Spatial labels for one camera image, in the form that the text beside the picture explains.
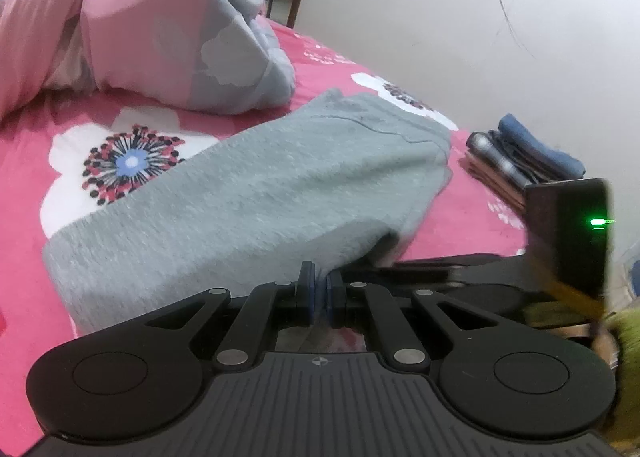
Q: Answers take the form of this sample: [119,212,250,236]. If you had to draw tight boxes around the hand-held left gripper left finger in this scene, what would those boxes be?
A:
[125,261,317,373]

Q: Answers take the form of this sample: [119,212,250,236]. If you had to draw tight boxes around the grey pants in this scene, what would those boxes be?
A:
[42,88,453,335]

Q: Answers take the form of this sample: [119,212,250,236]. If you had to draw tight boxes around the person's right forearm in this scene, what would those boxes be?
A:
[602,309,640,443]

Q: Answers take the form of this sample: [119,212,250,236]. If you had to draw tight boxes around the pink floral quilt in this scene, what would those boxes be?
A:
[0,0,297,125]

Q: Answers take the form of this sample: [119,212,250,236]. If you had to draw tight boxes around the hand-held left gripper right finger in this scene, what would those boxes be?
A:
[326,269,521,374]

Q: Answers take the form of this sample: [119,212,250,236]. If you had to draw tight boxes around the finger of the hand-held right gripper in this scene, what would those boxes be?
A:
[345,252,526,290]

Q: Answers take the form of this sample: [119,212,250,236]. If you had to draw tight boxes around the folded blue cloth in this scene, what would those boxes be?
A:
[496,113,587,184]

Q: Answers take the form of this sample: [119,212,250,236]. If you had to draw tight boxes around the folded jeans and plaid stack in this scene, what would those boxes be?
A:
[465,131,533,215]

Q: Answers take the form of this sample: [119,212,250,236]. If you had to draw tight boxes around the pink floral bed sheet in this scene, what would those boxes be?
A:
[0,17,531,448]

